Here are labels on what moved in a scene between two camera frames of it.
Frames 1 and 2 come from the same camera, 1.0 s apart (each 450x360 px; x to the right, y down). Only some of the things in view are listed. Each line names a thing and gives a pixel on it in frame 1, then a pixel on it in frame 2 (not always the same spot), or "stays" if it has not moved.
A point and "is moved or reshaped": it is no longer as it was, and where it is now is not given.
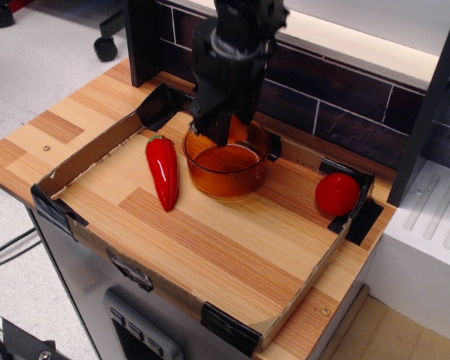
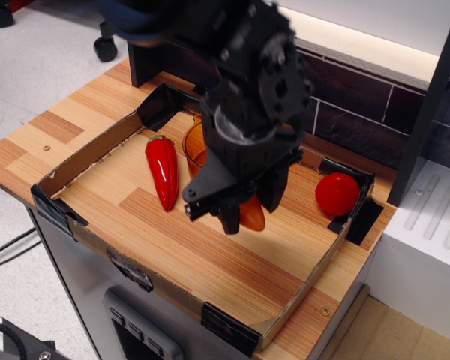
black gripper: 229,85 to 241,148
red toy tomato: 337,193 stays
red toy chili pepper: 163,156 stays
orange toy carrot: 238,132 is moved or reshaped
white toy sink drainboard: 421,267 stays
